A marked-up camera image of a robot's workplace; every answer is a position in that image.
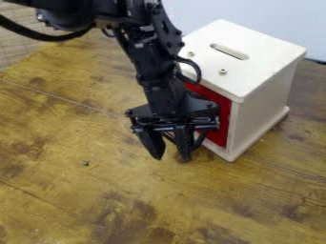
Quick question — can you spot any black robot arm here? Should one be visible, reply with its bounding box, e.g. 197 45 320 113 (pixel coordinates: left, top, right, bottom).
0 0 220 160

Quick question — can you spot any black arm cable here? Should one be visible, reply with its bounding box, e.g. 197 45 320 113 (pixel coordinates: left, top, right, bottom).
176 56 204 86

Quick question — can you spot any black metal drawer handle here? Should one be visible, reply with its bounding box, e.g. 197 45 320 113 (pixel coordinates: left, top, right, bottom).
164 130 209 151

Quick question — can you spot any red drawer front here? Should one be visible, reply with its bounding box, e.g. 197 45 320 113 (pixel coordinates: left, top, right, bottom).
186 84 232 148

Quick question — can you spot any white wooden box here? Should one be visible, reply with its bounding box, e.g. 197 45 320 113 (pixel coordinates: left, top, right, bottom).
181 20 307 162

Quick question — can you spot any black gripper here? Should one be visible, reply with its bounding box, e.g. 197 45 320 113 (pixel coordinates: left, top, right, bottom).
126 75 220 161

